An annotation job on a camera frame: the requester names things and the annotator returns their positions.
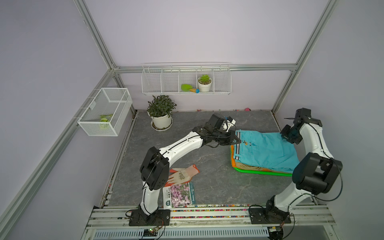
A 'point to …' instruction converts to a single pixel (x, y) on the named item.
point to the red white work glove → (181, 175)
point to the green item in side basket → (104, 118)
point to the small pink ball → (247, 109)
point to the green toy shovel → (187, 87)
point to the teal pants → (269, 149)
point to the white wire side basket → (106, 114)
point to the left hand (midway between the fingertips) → (242, 143)
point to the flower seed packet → (178, 195)
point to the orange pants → (233, 162)
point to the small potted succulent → (204, 82)
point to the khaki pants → (249, 167)
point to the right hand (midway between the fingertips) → (285, 136)
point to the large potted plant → (160, 110)
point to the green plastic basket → (258, 172)
